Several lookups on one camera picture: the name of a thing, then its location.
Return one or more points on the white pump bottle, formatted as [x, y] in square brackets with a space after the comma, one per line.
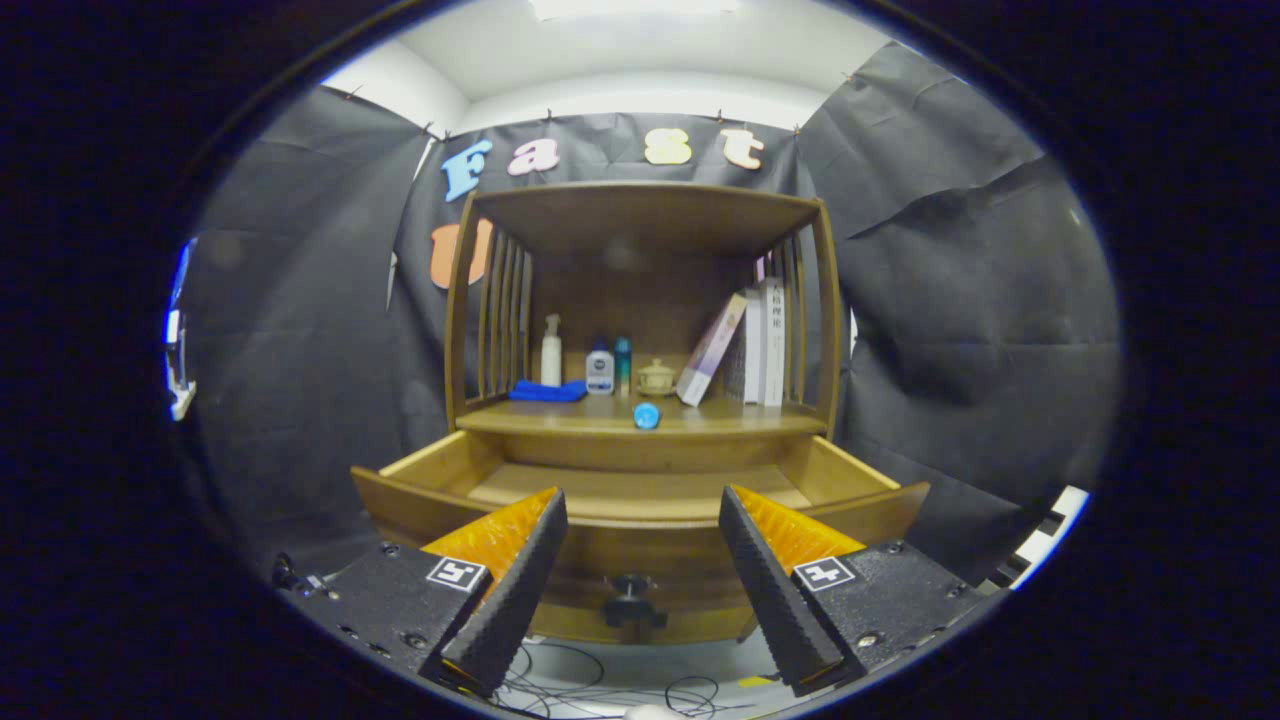
[551, 362]

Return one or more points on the folded blue cloth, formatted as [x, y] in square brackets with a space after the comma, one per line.
[547, 391]

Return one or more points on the black backdrop cloth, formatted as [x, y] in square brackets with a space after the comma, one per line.
[980, 300]

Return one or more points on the beige ceramic lidded pot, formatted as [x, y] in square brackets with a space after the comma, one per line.
[657, 379]

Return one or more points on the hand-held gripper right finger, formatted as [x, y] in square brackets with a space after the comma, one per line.
[780, 600]

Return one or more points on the yellow floor tape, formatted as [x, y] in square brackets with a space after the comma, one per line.
[755, 681]

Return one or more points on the slim teal bottle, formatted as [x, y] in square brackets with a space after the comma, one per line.
[622, 360]

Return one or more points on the black white striped board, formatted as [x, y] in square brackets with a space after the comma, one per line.
[1060, 515]

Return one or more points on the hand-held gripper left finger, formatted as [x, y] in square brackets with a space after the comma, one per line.
[510, 600]

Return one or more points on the wooden drawer with black knob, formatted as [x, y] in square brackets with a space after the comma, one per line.
[640, 555]

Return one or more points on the pink purple book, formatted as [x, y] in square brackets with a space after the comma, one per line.
[710, 350]

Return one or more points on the white bottle with blue label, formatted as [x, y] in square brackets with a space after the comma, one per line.
[600, 375]

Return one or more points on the white book with printed spine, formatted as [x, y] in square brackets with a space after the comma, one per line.
[775, 345]

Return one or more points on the small blue bottle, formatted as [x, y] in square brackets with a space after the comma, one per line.
[647, 416]

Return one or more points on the wooden cabinet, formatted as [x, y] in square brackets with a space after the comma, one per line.
[640, 215]

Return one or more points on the plain white book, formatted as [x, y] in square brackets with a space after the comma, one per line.
[754, 345]

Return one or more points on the wooden countertop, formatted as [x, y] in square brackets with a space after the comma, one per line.
[560, 415]

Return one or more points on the wooden cabinet door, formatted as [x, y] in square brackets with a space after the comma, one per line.
[570, 622]
[710, 625]

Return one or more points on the white rounded object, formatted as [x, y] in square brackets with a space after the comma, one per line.
[650, 713]

